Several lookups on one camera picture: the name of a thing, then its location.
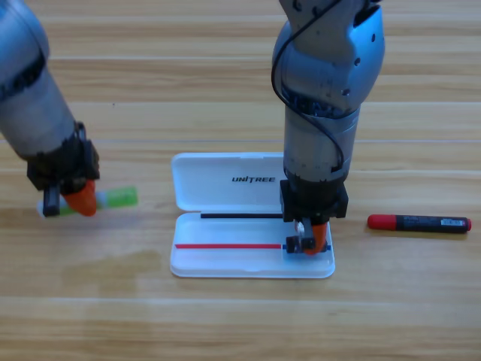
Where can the black marker with red cap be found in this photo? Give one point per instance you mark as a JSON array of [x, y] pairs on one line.
[[413, 223]]

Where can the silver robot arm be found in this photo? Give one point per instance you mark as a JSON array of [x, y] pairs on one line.
[[34, 105], [319, 143]]

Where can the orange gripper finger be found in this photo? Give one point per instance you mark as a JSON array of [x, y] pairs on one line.
[[82, 201], [320, 237]]

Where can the green capped glue stick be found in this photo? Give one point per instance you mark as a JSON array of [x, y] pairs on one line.
[[120, 196]]

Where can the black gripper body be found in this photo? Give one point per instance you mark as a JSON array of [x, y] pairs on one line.
[[64, 165], [313, 199]]

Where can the white Unitree pencil case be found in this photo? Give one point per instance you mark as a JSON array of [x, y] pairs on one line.
[[210, 180]]

